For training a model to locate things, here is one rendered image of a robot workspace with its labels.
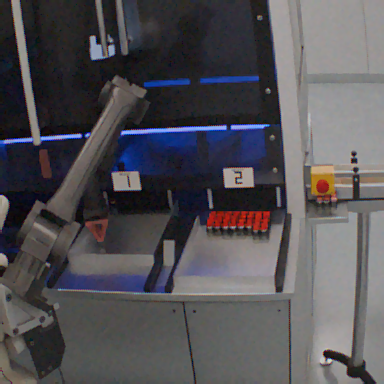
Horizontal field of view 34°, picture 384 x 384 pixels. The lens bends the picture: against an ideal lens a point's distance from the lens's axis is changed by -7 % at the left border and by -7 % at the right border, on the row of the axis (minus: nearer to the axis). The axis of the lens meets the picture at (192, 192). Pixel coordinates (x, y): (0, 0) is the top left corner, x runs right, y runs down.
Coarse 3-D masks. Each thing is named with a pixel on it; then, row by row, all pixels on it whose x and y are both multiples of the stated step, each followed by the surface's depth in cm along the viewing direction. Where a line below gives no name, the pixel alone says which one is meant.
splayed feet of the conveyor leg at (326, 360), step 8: (328, 352) 259; (336, 352) 255; (320, 360) 265; (328, 360) 264; (336, 360) 252; (344, 360) 246; (352, 368) 239; (360, 368) 238; (352, 376) 240; (360, 376) 236; (368, 376) 234
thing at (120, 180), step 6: (114, 174) 205; (120, 174) 204; (126, 174) 204; (132, 174) 203; (138, 174) 203; (114, 180) 205; (120, 180) 205; (126, 180) 205; (132, 180) 204; (138, 180) 204; (114, 186) 206; (120, 186) 206; (126, 186) 206; (132, 186) 205; (138, 186) 205
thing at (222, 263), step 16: (272, 224) 198; (192, 240) 193; (208, 240) 194; (224, 240) 193; (240, 240) 192; (272, 240) 190; (192, 256) 187; (208, 256) 186; (224, 256) 185; (240, 256) 184; (256, 256) 183; (272, 256) 182; (176, 272) 174; (192, 272) 179; (208, 272) 178; (224, 272) 177; (240, 272) 176; (256, 272) 175; (272, 272) 174
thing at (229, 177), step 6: (234, 168) 197; (240, 168) 196; (246, 168) 196; (252, 168) 196; (228, 174) 198; (234, 174) 197; (246, 174) 197; (252, 174) 196; (228, 180) 199; (234, 180) 198; (240, 180) 198; (246, 180) 198; (252, 180) 197; (228, 186) 199; (234, 186) 199; (240, 186) 199; (246, 186) 198; (252, 186) 198
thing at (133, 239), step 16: (176, 208) 212; (96, 224) 211; (112, 224) 210; (128, 224) 209; (144, 224) 208; (160, 224) 207; (80, 240) 199; (112, 240) 201; (128, 240) 200; (144, 240) 199; (160, 240) 192; (80, 256) 188; (96, 256) 187; (112, 256) 186; (128, 256) 185; (144, 256) 184
